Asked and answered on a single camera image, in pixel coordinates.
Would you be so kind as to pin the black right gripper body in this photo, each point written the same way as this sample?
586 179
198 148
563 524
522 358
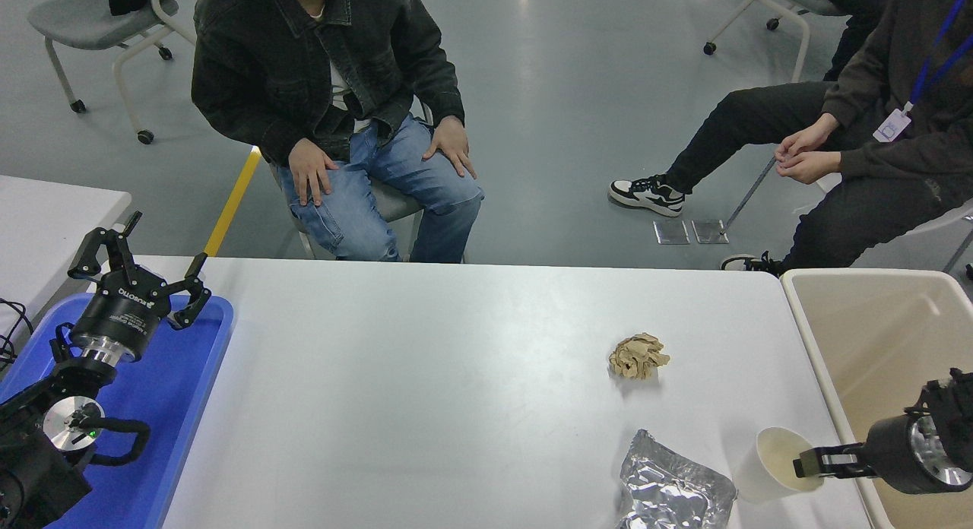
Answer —
889 453

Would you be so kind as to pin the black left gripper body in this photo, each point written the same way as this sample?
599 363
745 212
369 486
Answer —
122 312

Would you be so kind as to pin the white paper cup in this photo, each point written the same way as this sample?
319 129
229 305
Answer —
764 472

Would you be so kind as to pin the foil tray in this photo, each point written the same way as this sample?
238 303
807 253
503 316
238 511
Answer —
669 491

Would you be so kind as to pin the tan paper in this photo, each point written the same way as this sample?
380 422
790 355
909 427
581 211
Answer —
637 356

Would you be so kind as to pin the person's right hand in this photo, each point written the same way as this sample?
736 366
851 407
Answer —
809 135
312 172

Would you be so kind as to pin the person's left hand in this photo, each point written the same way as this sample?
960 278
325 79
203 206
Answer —
452 141
813 167

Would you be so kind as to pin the white side table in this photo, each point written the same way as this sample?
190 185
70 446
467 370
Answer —
45 225

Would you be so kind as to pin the blue plastic tray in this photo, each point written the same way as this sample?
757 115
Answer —
167 407

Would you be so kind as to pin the large pale bin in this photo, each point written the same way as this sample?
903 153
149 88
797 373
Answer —
859 331

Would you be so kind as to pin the white chair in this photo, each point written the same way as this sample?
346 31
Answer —
942 221

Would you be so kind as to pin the person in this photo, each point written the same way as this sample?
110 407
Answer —
866 12
289 58
912 172

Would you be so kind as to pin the metal floor plate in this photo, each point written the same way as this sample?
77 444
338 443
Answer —
671 232
709 232

